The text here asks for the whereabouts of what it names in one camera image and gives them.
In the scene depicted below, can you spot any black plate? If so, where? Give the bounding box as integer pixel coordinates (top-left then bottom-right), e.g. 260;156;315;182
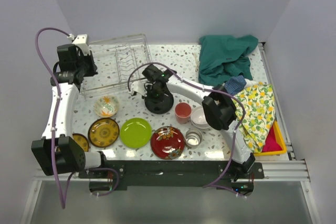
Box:
144;93;174;114

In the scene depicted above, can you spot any pink plastic cup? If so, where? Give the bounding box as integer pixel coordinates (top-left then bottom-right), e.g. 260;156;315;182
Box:
175;102;192;124

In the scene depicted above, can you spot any metal wire dish rack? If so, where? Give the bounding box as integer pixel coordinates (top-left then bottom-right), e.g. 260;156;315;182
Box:
80;34;152;98

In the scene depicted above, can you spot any steel cup beige sleeve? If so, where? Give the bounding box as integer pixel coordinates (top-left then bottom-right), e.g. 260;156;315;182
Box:
185;129;203;148

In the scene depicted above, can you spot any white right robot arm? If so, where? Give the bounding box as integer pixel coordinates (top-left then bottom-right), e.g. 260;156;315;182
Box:
142;62;255;178

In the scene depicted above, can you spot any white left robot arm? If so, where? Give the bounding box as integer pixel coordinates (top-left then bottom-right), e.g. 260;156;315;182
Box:
31;42;109;178

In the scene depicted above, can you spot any lime green plate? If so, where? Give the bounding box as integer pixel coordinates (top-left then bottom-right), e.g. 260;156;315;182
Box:
120;118;152;149

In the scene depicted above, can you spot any white speckled bowl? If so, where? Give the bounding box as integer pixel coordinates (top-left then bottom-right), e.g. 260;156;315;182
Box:
190;106;210;129

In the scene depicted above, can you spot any white floral bowl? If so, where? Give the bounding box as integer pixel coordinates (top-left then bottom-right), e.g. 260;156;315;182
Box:
93;95;120;118

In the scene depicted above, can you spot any red floral plate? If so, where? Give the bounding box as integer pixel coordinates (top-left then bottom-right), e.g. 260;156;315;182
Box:
150;126;185;160

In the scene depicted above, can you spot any yellow patterned plate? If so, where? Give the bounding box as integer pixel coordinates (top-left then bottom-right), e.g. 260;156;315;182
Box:
88;118;120;148
72;133;90;152

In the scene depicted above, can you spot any teal green cloth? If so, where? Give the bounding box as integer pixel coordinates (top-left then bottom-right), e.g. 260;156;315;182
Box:
198;35;258;86

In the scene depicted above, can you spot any blue checked cloth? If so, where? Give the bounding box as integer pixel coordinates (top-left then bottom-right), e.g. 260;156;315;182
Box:
224;76;247;95

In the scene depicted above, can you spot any lemon print cloth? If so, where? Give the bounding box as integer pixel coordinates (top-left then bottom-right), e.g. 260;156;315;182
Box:
234;84;275;153

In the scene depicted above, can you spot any magenta cloth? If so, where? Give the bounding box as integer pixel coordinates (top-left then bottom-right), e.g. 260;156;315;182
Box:
262;126;282;153

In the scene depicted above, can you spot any yellow plastic bin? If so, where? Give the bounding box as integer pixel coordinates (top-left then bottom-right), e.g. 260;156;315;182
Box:
254;121;287;156

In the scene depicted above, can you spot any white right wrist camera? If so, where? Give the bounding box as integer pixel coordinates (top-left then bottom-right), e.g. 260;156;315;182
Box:
129;81;147;97

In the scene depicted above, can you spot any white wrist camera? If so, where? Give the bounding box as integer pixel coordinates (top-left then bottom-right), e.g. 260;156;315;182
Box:
129;81;147;97
67;34;90;56

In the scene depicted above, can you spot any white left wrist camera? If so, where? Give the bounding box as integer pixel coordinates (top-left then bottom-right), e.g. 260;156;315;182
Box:
67;34;90;56

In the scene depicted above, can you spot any white cord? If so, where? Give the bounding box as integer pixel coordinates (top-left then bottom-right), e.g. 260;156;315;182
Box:
192;52;202;74

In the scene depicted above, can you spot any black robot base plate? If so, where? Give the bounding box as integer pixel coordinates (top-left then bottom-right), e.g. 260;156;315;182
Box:
79;159;265;196

